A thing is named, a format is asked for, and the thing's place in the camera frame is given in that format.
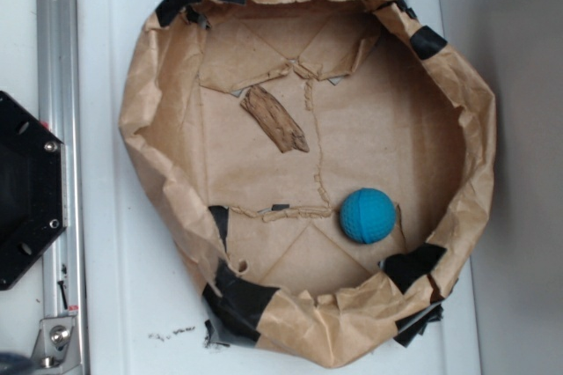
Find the blue dimpled ball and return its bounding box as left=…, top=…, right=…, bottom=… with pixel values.
left=340, top=188, right=397, bottom=244

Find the brown wood piece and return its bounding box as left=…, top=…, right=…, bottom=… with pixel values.
left=240, top=85, right=310, bottom=153

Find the white plastic tray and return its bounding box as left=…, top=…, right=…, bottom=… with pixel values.
left=77, top=0, right=481, bottom=374

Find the brown paper bag enclosure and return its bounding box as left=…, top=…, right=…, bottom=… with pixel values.
left=119, top=0, right=496, bottom=368

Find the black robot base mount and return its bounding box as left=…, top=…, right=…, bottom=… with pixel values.
left=1, top=92, right=65, bottom=291

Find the aluminium extrusion rail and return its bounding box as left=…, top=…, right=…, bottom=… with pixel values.
left=37, top=0, right=90, bottom=374

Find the metal corner bracket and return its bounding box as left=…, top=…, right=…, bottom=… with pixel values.
left=31, top=316, right=81, bottom=374

